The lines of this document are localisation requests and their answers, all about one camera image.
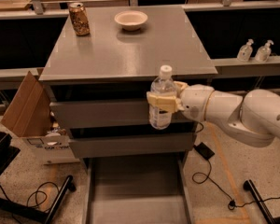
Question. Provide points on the white paper bowl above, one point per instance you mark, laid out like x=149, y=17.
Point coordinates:
x=131, y=20

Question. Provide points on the clear plastic water bottle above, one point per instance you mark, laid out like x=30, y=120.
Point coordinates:
x=163, y=85

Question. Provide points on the left clear pump bottle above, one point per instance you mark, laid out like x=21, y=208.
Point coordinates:
x=245, y=51

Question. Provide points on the grey top drawer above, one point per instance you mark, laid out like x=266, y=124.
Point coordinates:
x=101, y=113

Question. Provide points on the clear pump bottle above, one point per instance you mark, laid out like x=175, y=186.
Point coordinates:
x=245, y=51
x=264, y=52

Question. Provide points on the grey middle drawer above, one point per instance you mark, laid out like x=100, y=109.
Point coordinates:
x=132, y=145

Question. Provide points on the grey open bottom drawer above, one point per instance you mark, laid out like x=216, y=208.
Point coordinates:
x=143, y=189

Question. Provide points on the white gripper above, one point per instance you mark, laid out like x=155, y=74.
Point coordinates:
x=194, y=103

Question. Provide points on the gold soda can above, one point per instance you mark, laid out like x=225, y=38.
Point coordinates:
x=79, y=19

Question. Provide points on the open cardboard box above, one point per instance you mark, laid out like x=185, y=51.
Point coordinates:
x=29, y=117

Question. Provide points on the right clear pump bottle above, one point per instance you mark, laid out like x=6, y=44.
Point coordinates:
x=264, y=52

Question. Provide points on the black power adapter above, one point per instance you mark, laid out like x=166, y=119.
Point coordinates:
x=204, y=151

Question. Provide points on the black stand leg right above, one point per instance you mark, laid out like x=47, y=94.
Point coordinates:
x=249, y=186

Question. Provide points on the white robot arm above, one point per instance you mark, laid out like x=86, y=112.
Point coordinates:
x=253, y=119

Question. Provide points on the grey metal rail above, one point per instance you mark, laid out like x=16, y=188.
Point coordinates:
x=49, y=48

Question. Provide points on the grey drawer cabinet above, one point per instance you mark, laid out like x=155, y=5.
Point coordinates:
x=98, y=83

